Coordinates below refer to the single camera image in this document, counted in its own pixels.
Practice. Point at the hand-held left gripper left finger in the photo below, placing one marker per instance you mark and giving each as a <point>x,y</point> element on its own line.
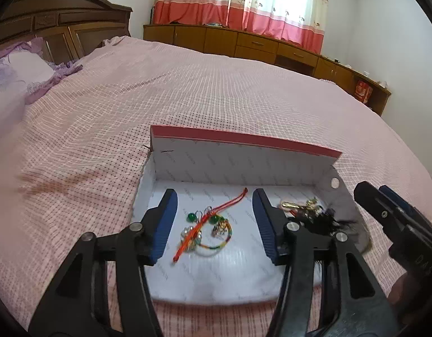
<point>166,224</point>

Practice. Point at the purple ruffled pillow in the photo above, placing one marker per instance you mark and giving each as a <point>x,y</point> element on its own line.
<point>19,70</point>

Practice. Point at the green bead earring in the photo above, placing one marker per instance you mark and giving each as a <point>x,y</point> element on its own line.
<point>213,220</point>
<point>191,216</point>

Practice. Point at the person's right hand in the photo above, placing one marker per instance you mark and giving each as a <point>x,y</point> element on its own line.
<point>398,288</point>

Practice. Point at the pink checked bedspread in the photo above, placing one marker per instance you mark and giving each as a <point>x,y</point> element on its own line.
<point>131,112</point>

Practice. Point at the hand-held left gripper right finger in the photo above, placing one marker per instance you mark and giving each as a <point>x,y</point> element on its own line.
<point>263,224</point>

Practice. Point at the red gift box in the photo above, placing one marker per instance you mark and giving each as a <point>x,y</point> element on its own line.
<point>363,91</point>

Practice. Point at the teal cloth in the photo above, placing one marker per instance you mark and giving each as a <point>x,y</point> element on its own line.
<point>214,24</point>

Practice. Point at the long wooden cabinet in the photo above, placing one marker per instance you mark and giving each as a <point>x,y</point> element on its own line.
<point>201,38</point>

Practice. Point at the red and white cardboard box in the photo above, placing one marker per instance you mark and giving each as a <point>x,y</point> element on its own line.
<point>237,168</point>

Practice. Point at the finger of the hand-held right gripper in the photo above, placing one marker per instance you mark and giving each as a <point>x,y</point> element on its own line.
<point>381,210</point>
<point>402,205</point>

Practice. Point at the brown wooden headboard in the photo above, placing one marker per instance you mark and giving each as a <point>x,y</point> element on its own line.
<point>61,17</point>

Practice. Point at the white tissue pack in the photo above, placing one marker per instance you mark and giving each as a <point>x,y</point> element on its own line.
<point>382,84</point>

